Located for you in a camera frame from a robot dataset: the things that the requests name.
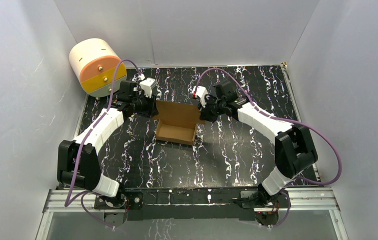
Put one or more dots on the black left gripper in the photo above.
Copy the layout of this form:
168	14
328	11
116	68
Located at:
151	106

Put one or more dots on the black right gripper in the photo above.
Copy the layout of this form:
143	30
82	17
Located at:
204	115

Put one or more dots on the brown cardboard box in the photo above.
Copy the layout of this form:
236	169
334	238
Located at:
177	122

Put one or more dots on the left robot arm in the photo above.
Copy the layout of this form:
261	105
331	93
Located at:
78	164

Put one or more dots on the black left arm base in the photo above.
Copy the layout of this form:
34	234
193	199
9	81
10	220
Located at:
125	200

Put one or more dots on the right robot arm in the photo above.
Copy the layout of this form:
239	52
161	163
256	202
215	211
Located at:
294	147

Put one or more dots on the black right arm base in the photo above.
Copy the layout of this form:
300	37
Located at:
269	218

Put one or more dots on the round pastel drawer cabinet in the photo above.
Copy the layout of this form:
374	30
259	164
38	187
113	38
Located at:
93	62

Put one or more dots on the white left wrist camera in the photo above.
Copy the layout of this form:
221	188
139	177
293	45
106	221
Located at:
146	86

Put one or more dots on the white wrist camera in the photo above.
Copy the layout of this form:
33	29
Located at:
146	86
199	93

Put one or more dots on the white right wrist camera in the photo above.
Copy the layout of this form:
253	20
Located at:
199	93

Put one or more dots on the aluminium front rail frame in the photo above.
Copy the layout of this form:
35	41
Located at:
199	203

